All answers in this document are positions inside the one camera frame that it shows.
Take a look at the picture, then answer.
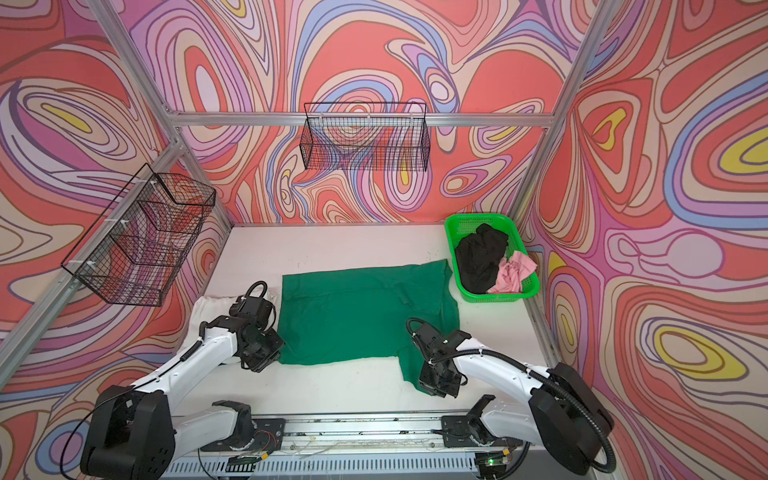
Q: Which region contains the green t shirt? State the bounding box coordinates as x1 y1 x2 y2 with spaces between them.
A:
278 259 460 391

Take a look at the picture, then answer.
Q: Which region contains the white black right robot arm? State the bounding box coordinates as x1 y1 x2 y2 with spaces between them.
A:
406 318 618 479

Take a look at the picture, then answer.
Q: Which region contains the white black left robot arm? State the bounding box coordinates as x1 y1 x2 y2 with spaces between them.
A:
80 280 284 479

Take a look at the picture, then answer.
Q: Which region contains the white printed t shirt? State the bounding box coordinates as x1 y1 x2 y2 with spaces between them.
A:
178 287 281 353

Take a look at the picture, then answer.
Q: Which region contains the pink t shirt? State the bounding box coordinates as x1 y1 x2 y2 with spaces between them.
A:
487 251 537 294

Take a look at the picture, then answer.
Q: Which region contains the black t shirt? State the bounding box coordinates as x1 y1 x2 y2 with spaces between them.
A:
454 223 509 295

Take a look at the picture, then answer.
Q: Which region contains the green plastic laundry basket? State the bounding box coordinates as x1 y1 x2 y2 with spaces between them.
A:
444 213 540 303

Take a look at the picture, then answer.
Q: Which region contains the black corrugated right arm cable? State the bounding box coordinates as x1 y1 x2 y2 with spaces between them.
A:
405 316 618 480

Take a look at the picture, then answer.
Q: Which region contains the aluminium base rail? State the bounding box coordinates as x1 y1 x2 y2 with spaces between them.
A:
101 410 601 480

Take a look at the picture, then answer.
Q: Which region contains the black wire basket left wall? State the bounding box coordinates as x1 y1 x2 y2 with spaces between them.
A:
61 164 216 307

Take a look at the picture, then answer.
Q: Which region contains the black wire basket wall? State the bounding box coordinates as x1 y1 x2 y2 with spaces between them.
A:
299 101 431 172
61 164 216 307

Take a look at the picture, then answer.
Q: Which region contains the aluminium frame profile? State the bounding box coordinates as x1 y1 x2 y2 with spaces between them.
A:
1 1 598 394

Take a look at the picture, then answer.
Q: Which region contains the black wire basket back wall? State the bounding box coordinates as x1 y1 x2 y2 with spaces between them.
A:
299 101 431 172

